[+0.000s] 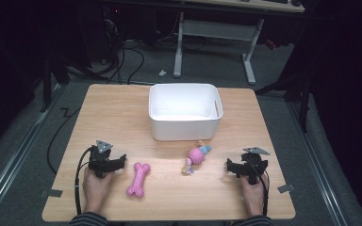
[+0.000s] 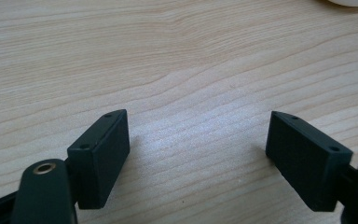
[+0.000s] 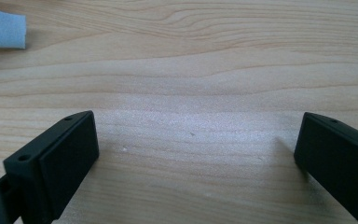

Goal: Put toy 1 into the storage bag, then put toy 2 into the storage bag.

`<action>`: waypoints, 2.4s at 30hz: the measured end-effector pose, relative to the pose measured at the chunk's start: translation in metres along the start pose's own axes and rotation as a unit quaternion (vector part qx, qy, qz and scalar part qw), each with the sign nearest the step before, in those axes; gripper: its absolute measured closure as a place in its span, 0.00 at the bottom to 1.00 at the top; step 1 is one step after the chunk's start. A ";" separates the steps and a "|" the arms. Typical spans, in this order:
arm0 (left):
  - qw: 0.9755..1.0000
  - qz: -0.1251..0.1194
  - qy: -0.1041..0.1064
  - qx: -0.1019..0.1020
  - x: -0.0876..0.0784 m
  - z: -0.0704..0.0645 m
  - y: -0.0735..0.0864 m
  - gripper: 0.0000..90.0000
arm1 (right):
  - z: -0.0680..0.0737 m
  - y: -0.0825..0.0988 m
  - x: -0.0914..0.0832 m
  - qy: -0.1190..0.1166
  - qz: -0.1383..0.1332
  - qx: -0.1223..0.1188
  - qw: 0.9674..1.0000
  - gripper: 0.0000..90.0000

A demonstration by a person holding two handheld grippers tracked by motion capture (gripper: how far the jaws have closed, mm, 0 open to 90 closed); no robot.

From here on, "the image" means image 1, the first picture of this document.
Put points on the pink bone toy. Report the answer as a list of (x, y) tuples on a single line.
[(138, 180)]

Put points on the metal floor rail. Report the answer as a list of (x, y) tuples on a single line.
[(317, 163), (15, 147)]

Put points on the person's left hand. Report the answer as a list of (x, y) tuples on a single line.
[(95, 190)]

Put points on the black keyboard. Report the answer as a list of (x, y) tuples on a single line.
[(276, 1)]

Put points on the wooden desk with grey frame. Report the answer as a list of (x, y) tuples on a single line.
[(213, 29)]

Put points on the black metal stand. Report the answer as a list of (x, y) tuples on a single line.
[(46, 91), (301, 103)]

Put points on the white plastic bin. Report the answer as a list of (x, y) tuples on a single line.
[(185, 125)]

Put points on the person's right hand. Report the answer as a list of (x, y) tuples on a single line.
[(252, 196)]

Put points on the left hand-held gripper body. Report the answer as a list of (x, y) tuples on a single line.
[(99, 160)]

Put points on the white paper scrap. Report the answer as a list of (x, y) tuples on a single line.
[(162, 72)]

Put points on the grey tape piece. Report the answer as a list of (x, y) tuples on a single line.
[(55, 193), (286, 188)]

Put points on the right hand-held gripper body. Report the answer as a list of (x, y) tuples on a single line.
[(253, 163)]

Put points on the black computer mouse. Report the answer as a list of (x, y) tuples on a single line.
[(295, 3)]

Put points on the dark computer tower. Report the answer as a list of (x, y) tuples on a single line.
[(105, 34)]

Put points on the small red object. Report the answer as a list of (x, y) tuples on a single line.
[(270, 44)]

